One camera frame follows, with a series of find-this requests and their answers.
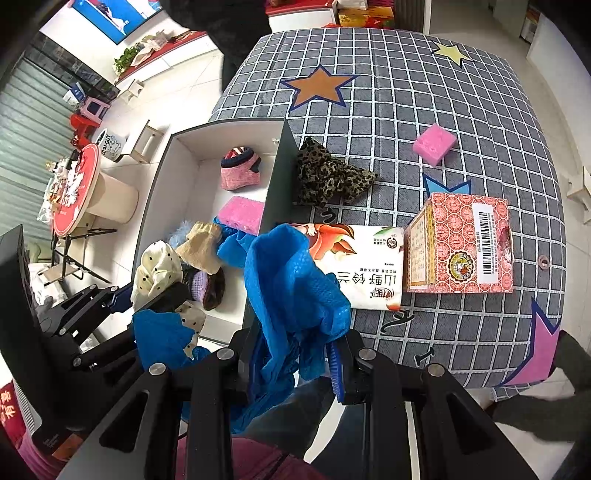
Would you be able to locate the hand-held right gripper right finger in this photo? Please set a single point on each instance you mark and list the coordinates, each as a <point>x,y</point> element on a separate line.
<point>337,369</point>

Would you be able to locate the pink plastic stool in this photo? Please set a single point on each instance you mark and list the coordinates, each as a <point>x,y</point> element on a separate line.
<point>94,108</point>

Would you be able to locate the red plastic stool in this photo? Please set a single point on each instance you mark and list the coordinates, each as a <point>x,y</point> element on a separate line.
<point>83,123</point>

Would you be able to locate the dark fuzzy cloth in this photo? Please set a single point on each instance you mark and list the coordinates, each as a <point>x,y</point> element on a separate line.
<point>217,27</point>

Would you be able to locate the white round pedestal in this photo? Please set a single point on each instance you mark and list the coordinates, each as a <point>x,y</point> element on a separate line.
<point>115,196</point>

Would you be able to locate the red bag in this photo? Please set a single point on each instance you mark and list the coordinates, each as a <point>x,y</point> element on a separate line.
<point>14,410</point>

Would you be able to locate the wall screen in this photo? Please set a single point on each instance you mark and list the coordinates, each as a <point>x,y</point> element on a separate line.
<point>111,14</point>

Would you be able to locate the beige cloth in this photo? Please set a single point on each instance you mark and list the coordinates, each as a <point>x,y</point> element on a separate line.
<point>198,244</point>

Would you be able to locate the light wooden stool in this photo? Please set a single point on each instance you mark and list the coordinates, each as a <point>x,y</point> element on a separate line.
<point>150,138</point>
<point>134,90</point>
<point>579,189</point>

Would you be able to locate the round red table top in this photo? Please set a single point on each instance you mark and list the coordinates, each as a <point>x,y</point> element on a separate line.
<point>76,194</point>

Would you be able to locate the yellow red gift box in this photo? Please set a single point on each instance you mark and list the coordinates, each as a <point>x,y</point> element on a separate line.
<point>364,18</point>

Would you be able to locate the dark grey cloth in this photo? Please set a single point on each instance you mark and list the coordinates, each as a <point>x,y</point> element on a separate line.
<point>545,397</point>

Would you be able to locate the pink patterned cardboard box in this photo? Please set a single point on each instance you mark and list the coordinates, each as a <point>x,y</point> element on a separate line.
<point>457,244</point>

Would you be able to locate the cream polka dot cloth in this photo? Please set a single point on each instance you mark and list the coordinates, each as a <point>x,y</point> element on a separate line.
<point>157,267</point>

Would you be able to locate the blue mesh cloth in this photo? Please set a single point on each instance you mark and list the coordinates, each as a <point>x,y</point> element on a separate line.
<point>286,286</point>

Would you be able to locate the grey grid blanket with stars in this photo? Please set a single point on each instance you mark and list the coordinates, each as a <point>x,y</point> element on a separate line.
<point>392,115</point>

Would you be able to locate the black folding stand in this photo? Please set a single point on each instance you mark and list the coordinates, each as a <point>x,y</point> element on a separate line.
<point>74,261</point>

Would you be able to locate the purple knit cloth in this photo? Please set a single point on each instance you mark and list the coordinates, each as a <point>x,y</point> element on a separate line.
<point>199,284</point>

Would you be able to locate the pink sponge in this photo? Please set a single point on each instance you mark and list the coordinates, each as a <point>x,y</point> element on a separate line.
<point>434,143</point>
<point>242,214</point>

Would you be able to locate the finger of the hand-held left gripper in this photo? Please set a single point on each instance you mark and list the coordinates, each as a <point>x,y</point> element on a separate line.
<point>124,295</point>
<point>168,297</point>

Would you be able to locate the green potted plant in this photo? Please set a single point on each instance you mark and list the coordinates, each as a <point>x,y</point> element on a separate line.
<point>124,60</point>

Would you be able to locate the white drawer with dark side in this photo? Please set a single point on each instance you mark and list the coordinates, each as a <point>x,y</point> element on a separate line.
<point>198,147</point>

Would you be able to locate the blue white box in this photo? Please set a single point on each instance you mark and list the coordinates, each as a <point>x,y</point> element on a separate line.
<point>74,93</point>

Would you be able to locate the light blue fluffy cloth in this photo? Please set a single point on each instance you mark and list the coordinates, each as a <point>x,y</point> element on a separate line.
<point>178,233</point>

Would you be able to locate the pink navy striped sock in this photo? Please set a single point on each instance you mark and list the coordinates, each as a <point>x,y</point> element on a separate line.
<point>240,175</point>

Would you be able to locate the red white counter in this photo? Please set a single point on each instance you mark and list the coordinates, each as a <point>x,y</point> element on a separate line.
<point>300,14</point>

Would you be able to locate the floral tissue packet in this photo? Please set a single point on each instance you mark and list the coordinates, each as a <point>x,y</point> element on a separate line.
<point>369,277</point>

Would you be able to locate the leopard print cloth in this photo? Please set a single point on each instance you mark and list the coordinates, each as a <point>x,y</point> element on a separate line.
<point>323,175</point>

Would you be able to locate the white printed bucket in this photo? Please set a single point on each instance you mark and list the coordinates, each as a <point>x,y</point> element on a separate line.
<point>111,144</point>

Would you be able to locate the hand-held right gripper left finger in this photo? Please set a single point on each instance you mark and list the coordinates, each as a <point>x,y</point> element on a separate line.
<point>235,364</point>

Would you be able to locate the person's maroon top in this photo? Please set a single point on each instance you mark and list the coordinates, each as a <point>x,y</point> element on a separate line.
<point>258,459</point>

